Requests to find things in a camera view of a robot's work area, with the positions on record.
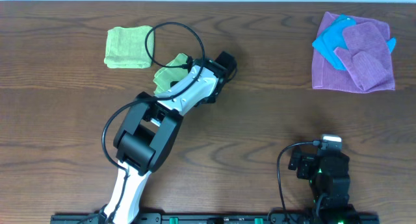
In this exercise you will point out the small purple cloth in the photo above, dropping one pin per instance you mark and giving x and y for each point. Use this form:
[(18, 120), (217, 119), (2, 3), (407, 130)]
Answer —
[(367, 58)]

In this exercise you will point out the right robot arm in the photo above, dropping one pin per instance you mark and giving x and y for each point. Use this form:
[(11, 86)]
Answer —
[(327, 173)]

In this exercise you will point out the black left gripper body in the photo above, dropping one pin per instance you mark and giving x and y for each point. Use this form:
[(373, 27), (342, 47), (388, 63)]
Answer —
[(173, 84)]

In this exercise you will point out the blue cloth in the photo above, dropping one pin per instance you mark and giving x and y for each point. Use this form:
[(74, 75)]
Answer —
[(331, 36)]

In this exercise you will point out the large purple cloth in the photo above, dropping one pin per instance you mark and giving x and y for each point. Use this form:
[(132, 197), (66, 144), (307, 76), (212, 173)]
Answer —
[(324, 76)]

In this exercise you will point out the folded green cloth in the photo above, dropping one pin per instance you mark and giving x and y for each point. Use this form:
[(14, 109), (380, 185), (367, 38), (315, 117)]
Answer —
[(125, 48)]

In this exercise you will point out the green cloth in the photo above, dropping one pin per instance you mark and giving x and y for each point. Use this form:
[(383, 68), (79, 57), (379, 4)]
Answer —
[(125, 48), (165, 76)]

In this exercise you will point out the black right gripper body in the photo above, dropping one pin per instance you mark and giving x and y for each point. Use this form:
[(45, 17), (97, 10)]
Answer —
[(299, 162)]

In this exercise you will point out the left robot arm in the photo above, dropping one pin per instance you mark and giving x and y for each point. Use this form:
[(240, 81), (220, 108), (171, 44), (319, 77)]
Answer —
[(149, 130)]

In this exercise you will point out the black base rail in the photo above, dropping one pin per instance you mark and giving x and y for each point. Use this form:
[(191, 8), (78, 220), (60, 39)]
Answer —
[(157, 218)]

